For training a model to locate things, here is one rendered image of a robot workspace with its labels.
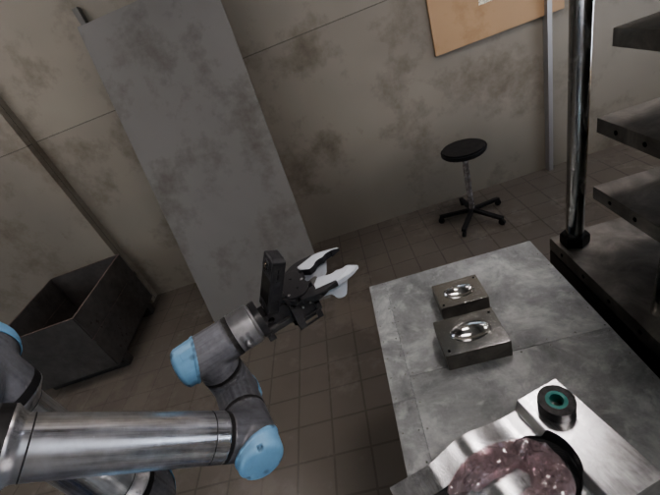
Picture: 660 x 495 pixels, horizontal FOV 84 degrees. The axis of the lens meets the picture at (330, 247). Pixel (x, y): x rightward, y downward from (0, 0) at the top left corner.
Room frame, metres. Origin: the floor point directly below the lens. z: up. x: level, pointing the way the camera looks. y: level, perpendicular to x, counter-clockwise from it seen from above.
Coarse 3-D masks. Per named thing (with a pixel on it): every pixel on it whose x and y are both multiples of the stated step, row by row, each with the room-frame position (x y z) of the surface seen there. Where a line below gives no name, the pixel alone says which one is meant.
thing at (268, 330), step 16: (288, 272) 0.59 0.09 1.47; (288, 288) 0.55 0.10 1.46; (304, 288) 0.54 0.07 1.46; (288, 304) 0.52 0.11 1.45; (304, 304) 0.53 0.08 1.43; (320, 304) 0.54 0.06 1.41; (256, 320) 0.51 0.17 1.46; (272, 320) 0.54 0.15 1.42; (288, 320) 0.54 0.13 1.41; (304, 320) 0.53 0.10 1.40; (272, 336) 0.53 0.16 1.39
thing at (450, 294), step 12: (468, 276) 1.03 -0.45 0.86; (432, 288) 1.05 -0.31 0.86; (444, 288) 1.03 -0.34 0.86; (456, 288) 1.01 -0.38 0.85; (468, 288) 0.99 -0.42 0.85; (480, 288) 0.95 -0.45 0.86; (444, 300) 0.97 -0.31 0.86; (456, 300) 0.95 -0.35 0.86; (468, 300) 0.92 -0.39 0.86; (480, 300) 0.91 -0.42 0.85; (444, 312) 0.93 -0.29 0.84; (456, 312) 0.93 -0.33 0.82; (468, 312) 0.92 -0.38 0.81
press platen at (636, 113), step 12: (636, 108) 0.98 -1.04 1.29; (648, 108) 0.95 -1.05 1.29; (600, 120) 1.01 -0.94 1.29; (612, 120) 0.97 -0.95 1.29; (624, 120) 0.95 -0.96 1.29; (636, 120) 0.92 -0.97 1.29; (648, 120) 0.89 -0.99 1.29; (600, 132) 1.00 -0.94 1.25; (612, 132) 0.95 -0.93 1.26; (624, 132) 0.90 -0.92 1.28; (636, 132) 0.86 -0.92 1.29; (648, 132) 0.84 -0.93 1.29; (636, 144) 0.85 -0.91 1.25; (648, 144) 0.81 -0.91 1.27
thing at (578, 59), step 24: (576, 0) 1.05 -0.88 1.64; (576, 24) 1.05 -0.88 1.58; (576, 48) 1.05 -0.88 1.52; (576, 72) 1.05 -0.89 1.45; (576, 96) 1.04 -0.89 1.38; (576, 120) 1.04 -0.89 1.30; (576, 144) 1.04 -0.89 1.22; (576, 168) 1.04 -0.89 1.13; (576, 192) 1.04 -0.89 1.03; (576, 216) 1.04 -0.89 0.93; (576, 240) 1.03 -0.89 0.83
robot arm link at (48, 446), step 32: (0, 416) 0.33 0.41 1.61; (32, 416) 0.34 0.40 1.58; (64, 416) 0.35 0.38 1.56; (96, 416) 0.35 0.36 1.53; (128, 416) 0.36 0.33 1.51; (160, 416) 0.37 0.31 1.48; (192, 416) 0.38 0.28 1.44; (224, 416) 0.38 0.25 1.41; (256, 416) 0.39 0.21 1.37; (0, 448) 0.30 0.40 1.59; (32, 448) 0.31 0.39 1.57; (64, 448) 0.31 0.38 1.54; (96, 448) 0.32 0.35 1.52; (128, 448) 0.32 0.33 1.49; (160, 448) 0.33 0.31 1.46; (192, 448) 0.34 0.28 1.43; (224, 448) 0.34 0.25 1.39; (256, 448) 0.34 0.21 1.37; (0, 480) 0.28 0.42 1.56; (32, 480) 0.29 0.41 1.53
